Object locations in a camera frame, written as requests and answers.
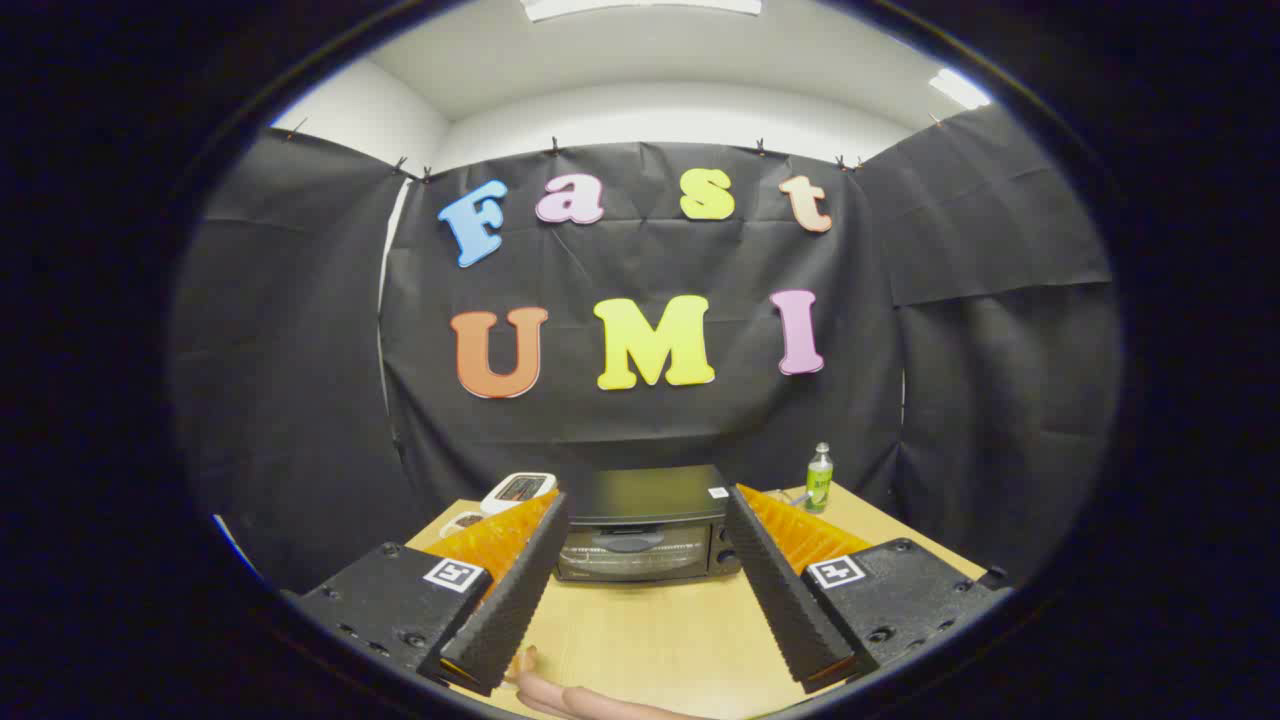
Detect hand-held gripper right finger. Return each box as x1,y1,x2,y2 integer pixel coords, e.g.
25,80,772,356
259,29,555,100
723,483,1011,694

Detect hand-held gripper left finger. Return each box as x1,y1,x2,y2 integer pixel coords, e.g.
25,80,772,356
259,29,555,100
297,488,573,698

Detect black toaster oven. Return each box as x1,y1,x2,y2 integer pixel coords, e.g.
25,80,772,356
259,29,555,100
553,464,743,584

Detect white pop-up toaster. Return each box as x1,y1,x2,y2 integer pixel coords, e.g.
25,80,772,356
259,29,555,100
480,472,558,517

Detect green label plastic bottle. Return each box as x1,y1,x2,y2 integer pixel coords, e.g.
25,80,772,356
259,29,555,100
806,443,834,514

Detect small ceiling light panel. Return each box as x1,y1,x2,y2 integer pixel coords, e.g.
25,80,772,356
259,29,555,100
928,68,992,111

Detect long ceiling light panel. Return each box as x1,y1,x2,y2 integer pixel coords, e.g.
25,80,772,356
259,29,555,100
520,0,763,22

